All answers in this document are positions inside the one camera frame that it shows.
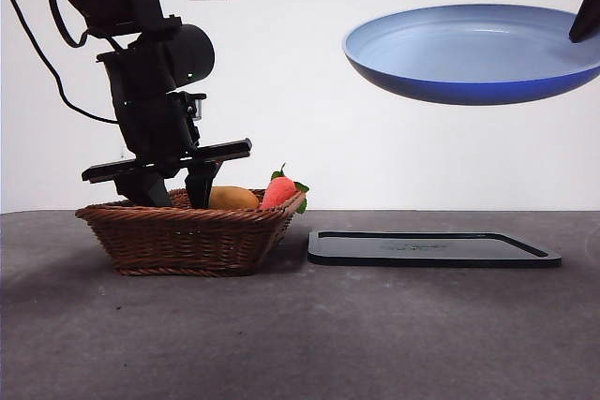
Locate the blue plate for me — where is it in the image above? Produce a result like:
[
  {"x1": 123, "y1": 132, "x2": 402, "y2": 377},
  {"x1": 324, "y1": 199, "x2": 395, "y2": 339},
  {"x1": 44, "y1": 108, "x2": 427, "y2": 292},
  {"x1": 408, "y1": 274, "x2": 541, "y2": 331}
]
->
[{"x1": 342, "y1": 4, "x2": 600, "y2": 107}]

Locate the yellow-brown potato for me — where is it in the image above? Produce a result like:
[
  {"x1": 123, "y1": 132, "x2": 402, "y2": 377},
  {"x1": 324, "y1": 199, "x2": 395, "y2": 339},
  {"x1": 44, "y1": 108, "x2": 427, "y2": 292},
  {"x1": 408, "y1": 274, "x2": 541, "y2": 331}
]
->
[{"x1": 208, "y1": 185, "x2": 260, "y2": 210}]

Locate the brown wicker basket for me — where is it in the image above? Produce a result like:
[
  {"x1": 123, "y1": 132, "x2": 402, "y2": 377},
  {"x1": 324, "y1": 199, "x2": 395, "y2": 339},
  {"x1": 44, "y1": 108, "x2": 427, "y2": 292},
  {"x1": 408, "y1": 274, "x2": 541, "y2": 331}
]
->
[{"x1": 74, "y1": 187, "x2": 308, "y2": 278}]

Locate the orange carrot with green leaves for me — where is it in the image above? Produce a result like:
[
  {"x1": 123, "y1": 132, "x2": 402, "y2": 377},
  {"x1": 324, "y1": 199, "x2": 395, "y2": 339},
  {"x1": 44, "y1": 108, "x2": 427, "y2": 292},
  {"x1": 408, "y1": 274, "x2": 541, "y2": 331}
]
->
[{"x1": 260, "y1": 163, "x2": 310, "y2": 215}]

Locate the dark rectangular tray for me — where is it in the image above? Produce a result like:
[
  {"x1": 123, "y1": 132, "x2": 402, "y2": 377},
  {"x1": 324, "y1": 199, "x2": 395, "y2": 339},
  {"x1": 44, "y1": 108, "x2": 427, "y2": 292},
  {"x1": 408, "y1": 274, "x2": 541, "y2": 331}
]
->
[{"x1": 307, "y1": 230, "x2": 563, "y2": 269}]

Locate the black cable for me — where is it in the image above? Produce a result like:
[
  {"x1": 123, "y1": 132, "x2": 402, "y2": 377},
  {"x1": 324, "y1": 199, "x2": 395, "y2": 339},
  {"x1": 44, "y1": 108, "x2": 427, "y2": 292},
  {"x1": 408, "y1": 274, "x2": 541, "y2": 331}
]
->
[{"x1": 0, "y1": 0, "x2": 119, "y2": 124}]

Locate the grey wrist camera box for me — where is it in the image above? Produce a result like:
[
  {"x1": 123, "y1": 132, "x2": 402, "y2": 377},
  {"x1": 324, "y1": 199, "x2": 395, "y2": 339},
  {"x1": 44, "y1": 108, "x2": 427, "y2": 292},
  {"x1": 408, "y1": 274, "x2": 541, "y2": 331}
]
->
[{"x1": 188, "y1": 93, "x2": 208, "y2": 123}]

